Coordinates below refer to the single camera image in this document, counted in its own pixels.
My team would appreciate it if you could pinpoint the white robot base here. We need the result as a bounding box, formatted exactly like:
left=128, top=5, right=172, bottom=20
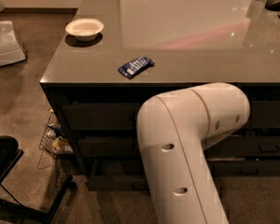
left=0, top=0, right=27, bottom=66

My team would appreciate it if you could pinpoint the wire basket with items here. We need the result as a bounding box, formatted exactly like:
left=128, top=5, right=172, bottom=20
left=37, top=110, right=72, bottom=187

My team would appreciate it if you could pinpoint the dark grey drawer cabinet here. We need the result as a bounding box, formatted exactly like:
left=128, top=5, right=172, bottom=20
left=41, top=0, right=280, bottom=178

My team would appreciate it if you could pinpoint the blue snack packet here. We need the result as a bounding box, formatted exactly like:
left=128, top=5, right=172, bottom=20
left=118, top=56, right=155, bottom=79

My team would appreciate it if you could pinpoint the white paper bowl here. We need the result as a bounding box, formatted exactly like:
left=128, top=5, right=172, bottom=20
left=65, top=19, right=104, bottom=42

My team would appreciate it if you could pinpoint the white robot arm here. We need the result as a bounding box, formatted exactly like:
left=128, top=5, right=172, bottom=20
left=137, top=83, right=250, bottom=224

